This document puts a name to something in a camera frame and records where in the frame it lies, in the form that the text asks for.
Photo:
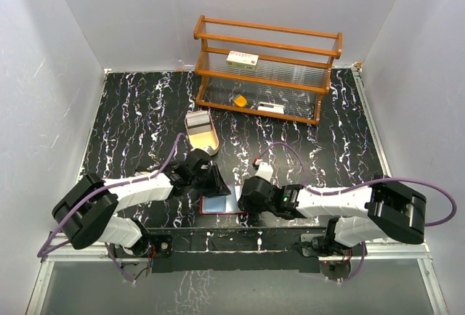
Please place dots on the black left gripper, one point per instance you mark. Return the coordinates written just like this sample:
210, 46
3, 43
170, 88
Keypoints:
218, 186

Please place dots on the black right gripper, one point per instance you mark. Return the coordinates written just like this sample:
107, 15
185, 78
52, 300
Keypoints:
245, 204

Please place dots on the red card holder wallet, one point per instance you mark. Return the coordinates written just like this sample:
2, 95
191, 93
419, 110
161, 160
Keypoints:
223, 204

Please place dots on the beige oval card tray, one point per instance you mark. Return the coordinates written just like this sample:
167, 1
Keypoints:
203, 136

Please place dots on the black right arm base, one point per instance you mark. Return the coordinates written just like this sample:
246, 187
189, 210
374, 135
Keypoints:
326, 245

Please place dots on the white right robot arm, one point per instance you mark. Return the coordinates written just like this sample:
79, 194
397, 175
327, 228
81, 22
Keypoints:
356, 214

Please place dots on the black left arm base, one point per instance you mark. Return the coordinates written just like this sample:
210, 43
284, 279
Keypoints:
156, 249

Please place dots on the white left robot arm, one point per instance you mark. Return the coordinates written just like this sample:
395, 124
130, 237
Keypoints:
88, 212

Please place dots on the beige grey stapler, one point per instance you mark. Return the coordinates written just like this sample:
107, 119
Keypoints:
141, 171

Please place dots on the orange yellow small block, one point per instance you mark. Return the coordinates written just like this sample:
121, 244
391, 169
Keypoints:
240, 101

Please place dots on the white stapler on shelf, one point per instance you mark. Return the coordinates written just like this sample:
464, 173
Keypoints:
270, 107

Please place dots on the orange wooden shelf rack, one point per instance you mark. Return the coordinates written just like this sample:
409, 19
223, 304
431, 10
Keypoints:
294, 68

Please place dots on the white red medicine box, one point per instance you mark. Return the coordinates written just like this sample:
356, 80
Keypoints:
242, 60

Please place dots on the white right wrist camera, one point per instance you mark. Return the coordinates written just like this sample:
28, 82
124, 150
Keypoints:
262, 169

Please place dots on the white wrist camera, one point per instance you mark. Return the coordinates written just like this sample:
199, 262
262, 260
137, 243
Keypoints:
262, 169
208, 153

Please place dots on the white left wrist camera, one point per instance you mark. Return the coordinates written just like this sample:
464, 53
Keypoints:
208, 153

